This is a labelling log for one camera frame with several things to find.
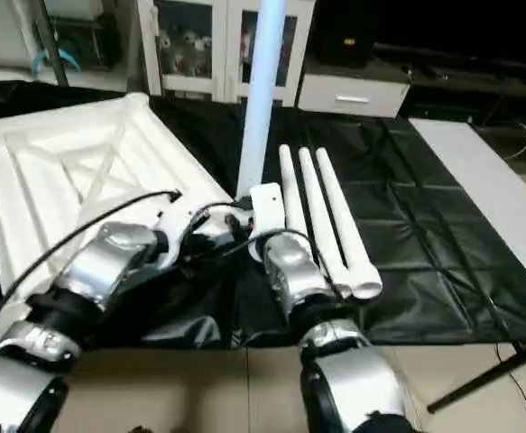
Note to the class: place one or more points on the white plastic table leg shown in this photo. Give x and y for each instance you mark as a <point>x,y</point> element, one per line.
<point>348,234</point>
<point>291,198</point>
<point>262,90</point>
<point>321,225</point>

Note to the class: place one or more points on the white plastic table top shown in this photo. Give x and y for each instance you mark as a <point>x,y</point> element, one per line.
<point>64,171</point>

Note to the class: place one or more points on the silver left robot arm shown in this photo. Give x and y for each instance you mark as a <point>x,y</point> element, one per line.
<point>91,280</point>

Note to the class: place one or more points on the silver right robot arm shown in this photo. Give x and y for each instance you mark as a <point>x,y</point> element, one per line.
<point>308,298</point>

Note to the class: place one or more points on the black plastic mat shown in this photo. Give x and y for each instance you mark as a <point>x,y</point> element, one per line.
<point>407,234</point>

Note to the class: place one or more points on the white drawer unit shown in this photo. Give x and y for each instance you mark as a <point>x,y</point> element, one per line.
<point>353,95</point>

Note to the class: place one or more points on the white glass door cabinet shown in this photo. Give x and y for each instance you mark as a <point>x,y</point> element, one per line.
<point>190,45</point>

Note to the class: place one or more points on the black box device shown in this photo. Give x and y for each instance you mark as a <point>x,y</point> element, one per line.
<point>344,41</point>

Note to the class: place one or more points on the teal floor stand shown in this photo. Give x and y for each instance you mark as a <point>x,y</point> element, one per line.
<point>55,61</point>

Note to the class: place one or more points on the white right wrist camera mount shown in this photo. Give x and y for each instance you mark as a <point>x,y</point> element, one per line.
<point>267,209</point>

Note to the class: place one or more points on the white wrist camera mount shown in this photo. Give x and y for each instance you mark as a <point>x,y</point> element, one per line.
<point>177,225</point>
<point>267,209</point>

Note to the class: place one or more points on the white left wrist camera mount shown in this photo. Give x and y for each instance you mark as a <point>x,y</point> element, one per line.
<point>177,225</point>

